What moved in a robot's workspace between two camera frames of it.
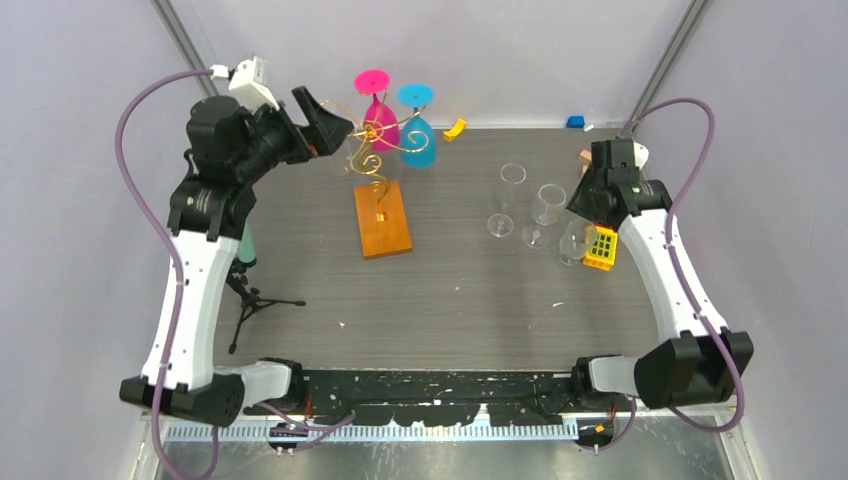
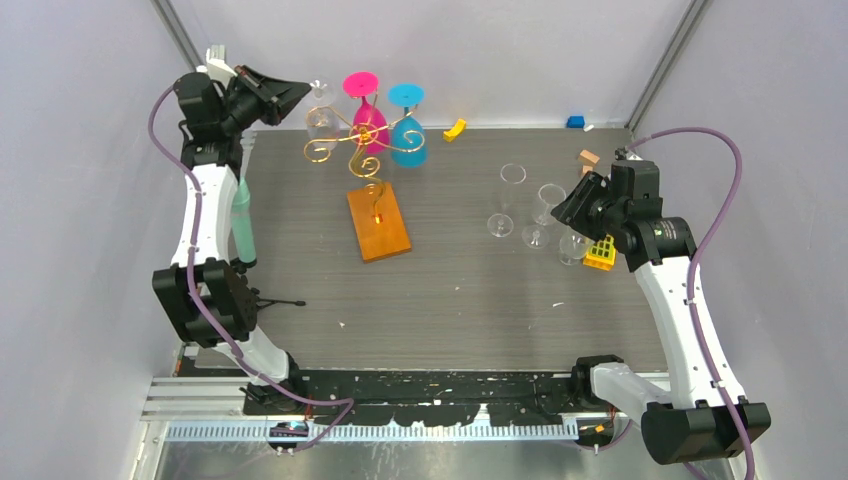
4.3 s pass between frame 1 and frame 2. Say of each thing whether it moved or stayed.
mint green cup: stayed
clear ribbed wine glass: stayed
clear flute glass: stayed
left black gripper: moved
